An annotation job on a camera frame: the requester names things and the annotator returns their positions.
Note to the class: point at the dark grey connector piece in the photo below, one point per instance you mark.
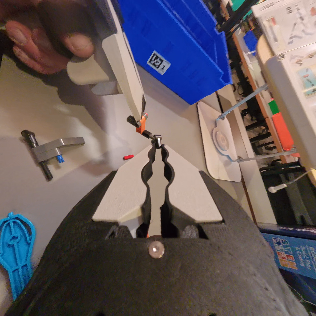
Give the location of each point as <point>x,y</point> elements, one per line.
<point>130,120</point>

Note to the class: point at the small black bush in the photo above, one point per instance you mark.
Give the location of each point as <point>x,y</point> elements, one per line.
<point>158,140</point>

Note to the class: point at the light wooden backing board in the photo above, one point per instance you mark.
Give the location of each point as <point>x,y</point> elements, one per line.
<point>263,49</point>

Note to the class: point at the blue printed cardboard box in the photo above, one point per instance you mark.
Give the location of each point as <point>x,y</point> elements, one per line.
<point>291,254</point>

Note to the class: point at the white stand peg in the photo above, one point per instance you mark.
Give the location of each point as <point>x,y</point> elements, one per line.
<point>274,188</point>

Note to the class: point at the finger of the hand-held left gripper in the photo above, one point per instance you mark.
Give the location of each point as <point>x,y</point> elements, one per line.
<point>123,71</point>

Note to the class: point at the orange storage bin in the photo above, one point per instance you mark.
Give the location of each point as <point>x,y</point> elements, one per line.
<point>284,133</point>

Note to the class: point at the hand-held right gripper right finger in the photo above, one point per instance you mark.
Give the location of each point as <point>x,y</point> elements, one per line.
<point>195,197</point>

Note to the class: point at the small blue bin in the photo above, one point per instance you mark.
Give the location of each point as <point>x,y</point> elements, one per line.
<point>250,42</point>

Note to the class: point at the green storage bin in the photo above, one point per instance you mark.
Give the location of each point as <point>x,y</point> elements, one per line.
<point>273,106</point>

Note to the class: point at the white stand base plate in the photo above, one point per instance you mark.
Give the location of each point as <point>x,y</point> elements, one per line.
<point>217,163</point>

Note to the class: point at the small red axle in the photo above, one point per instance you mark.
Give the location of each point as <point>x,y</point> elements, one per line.
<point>128,157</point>

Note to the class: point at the white booklet holder board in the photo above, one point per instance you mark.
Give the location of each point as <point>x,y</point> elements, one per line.
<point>284,98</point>

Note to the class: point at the person's left hand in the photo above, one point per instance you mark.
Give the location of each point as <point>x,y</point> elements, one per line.
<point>24,42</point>

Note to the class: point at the grey beam black axle assembly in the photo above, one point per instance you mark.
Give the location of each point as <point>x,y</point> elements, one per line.
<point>56,148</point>

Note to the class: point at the translucent blue plastic tool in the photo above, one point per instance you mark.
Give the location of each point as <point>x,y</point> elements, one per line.
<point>17,242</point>

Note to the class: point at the black metal post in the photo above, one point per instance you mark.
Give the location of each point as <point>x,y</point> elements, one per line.
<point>237,16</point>

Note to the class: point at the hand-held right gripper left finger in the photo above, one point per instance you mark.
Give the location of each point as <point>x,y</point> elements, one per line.
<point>121,197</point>

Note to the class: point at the orange connector piece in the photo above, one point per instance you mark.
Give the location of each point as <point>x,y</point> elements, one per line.
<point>141,125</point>

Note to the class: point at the blue plastic bin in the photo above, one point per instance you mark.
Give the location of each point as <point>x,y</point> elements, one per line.
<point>177,37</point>

